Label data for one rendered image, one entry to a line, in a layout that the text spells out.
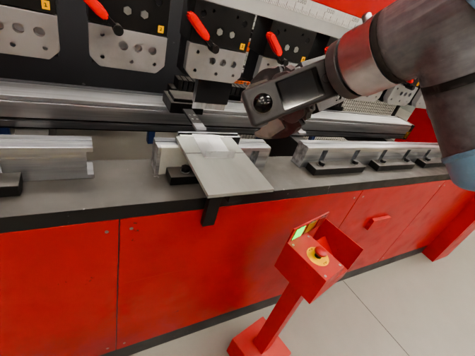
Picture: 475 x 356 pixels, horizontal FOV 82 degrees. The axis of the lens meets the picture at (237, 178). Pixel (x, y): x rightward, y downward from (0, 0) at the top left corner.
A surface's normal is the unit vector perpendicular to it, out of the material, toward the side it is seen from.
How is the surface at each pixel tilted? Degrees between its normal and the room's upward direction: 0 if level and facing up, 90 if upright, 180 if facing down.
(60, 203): 0
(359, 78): 123
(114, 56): 90
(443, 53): 110
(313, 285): 90
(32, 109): 90
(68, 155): 90
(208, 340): 0
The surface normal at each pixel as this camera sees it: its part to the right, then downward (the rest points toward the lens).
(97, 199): 0.25, -0.80
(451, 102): -0.83, 0.45
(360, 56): -0.80, 0.33
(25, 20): 0.42, 0.59
